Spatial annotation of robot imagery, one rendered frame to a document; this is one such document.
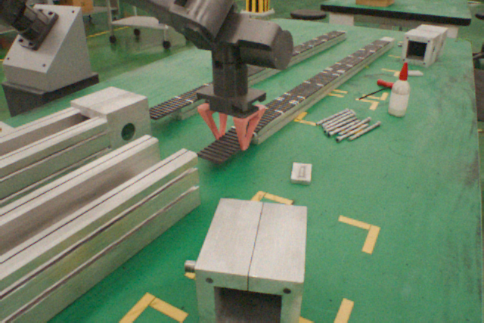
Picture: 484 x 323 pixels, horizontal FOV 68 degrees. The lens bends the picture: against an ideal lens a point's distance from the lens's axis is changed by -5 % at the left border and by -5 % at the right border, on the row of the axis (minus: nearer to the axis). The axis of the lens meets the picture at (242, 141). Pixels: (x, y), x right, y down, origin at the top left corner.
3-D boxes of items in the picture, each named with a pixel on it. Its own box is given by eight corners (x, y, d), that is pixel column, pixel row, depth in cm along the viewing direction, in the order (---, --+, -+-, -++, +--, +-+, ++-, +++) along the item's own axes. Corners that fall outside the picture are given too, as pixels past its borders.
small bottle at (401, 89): (384, 112, 83) (392, 60, 78) (395, 109, 85) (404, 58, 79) (397, 118, 80) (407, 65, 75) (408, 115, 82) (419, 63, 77)
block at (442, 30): (410, 49, 136) (415, 23, 131) (442, 54, 130) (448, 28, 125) (403, 54, 128) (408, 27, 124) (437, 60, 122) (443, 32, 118)
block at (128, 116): (111, 128, 76) (103, 84, 71) (153, 144, 70) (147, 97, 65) (72, 145, 69) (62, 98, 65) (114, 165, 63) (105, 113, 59)
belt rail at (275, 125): (383, 45, 142) (384, 36, 140) (393, 46, 139) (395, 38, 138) (240, 139, 72) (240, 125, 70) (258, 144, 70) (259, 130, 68)
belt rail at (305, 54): (336, 37, 151) (337, 30, 150) (345, 38, 149) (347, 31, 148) (168, 116, 81) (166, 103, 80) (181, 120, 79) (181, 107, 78)
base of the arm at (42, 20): (42, 10, 103) (20, 45, 101) (20, -8, 96) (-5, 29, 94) (60, 15, 99) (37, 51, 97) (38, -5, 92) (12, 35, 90)
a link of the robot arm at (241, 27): (203, -24, 52) (176, 26, 51) (274, -23, 46) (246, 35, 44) (240, 27, 62) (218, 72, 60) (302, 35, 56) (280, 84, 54)
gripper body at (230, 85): (245, 115, 58) (244, 67, 54) (194, 102, 63) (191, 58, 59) (267, 101, 62) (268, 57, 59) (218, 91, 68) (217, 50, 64)
